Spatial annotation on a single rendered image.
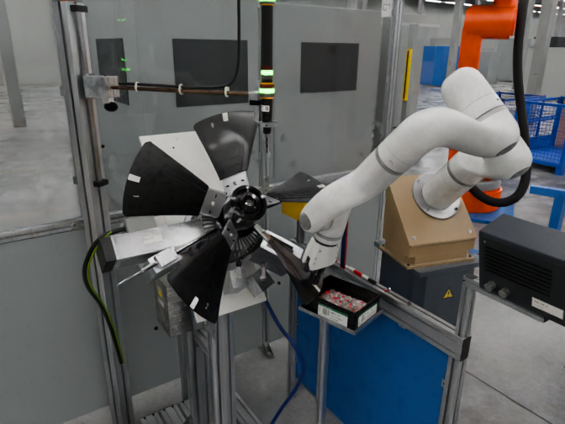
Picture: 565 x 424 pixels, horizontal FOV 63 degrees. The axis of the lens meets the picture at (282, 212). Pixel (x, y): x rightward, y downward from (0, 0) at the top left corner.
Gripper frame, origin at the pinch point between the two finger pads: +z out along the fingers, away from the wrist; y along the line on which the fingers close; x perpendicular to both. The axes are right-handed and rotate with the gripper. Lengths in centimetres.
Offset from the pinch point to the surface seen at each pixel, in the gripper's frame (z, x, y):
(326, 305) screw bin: 13.3, 2.2, -7.2
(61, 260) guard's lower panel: 43, -83, 58
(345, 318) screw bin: 12.7, 9.5, -9.1
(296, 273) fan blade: -1.8, -1.9, 6.3
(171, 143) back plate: -14, -68, 21
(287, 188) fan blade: -13.1, -29.9, -6.1
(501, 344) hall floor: 98, 11, -163
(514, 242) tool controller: -36, 38, -23
